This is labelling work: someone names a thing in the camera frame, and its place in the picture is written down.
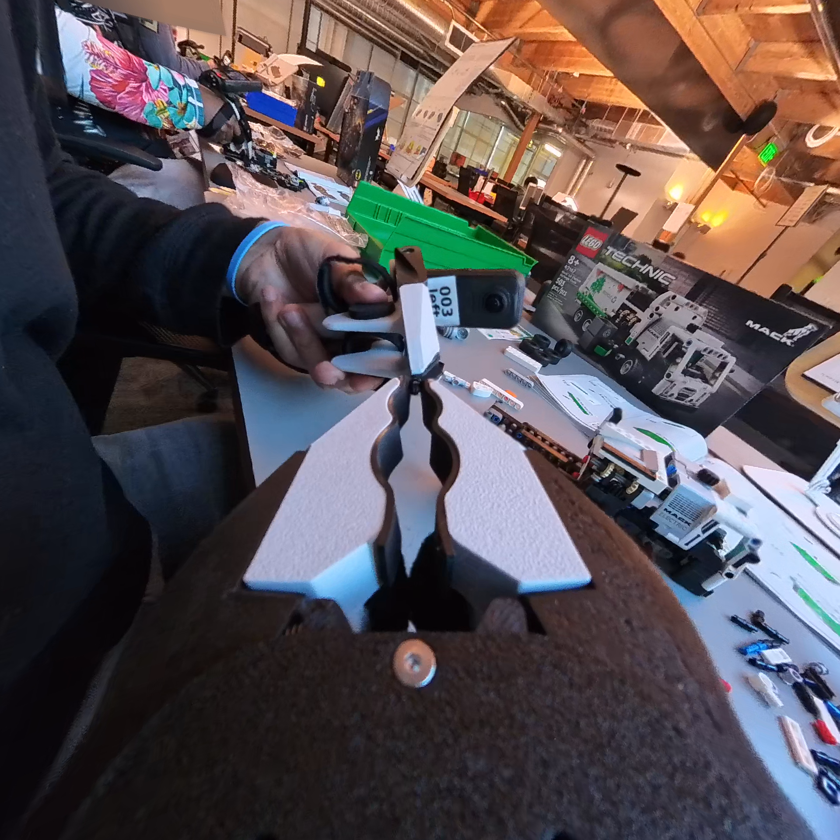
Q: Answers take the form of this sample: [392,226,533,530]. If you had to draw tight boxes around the person's grey pants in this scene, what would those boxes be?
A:
[92,413,255,580]

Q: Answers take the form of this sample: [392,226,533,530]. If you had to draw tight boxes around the printed instruction page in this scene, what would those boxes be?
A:
[804,354,840,396]

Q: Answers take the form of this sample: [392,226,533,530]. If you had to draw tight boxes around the blue plastic bin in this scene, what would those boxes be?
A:
[246,88,300,130]

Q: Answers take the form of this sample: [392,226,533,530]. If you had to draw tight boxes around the blue wristband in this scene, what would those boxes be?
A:
[226,221,291,307]

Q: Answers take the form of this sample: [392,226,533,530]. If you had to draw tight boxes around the white stand base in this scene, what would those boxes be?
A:
[742,462,840,547]

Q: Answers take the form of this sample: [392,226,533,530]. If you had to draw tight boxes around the pile of small lego pieces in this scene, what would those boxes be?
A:
[718,610,840,807]

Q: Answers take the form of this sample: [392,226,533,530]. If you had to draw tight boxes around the person's left hand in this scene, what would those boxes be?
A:
[233,223,398,395]

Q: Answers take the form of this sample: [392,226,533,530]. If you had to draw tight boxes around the green plastic bin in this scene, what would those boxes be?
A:
[346,180,538,278]

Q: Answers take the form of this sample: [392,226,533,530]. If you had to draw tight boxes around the person's left forearm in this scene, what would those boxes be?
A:
[62,147,266,349]

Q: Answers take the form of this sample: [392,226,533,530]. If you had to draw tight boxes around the black lego model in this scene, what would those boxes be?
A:
[223,141,311,193]

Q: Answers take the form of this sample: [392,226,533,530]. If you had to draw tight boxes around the black office chair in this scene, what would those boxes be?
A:
[56,125,165,173]

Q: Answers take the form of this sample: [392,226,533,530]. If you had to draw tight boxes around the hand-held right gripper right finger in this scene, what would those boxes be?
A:
[423,379,593,634]

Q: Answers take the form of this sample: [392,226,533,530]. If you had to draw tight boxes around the white display board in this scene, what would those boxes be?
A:
[387,38,517,189]

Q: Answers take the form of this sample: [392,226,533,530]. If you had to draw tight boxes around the dark lego box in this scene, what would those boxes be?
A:
[336,71,393,189]

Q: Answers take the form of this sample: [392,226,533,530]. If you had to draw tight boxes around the open instruction booklet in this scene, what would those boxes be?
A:
[532,373,708,462]

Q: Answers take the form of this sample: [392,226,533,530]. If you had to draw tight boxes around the black lego set box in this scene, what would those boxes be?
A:
[530,223,839,438]

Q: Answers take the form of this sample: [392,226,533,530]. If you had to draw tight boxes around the dark overhead bar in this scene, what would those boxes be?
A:
[543,0,780,173]

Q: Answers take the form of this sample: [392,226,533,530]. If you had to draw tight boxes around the clear plastic bags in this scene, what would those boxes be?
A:
[230,169,370,252]

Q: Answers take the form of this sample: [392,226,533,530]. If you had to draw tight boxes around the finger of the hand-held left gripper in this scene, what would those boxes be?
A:
[398,282,443,395]

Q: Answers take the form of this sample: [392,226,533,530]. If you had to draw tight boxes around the black floor lamp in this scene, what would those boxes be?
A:
[613,164,642,221]

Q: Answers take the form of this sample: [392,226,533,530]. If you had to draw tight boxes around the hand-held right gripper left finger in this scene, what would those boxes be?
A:
[243,377,403,634]

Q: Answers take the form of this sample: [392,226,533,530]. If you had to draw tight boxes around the white lego truck model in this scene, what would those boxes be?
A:
[486,403,763,598]

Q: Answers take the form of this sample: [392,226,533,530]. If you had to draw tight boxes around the white lego beam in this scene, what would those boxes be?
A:
[479,377,526,410]

